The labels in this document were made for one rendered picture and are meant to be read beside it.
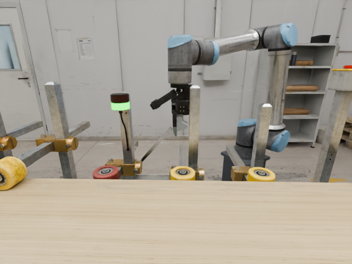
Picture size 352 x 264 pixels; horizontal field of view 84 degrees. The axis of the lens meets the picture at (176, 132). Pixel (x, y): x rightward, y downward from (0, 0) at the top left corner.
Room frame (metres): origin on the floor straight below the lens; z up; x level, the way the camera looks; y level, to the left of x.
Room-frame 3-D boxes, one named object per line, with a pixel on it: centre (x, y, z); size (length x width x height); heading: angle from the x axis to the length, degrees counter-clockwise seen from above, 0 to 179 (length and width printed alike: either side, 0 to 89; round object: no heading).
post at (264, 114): (0.68, -0.32, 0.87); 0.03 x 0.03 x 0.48; 88
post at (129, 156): (0.69, 0.18, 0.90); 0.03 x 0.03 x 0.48; 88
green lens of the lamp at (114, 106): (0.64, 0.19, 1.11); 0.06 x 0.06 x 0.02
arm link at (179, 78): (0.77, -0.01, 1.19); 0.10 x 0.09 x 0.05; 178
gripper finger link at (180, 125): (0.75, -0.02, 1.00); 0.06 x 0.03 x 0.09; 88
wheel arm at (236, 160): (0.74, -0.28, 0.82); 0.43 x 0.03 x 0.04; 178
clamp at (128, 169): (0.69, 0.21, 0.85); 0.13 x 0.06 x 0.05; 88
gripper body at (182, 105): (0.77, -0.02, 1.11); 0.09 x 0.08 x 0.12; 88
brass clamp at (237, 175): (0.68, -0.29, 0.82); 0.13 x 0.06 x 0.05; 88
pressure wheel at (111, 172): (0.56, 0.23, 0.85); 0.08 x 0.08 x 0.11
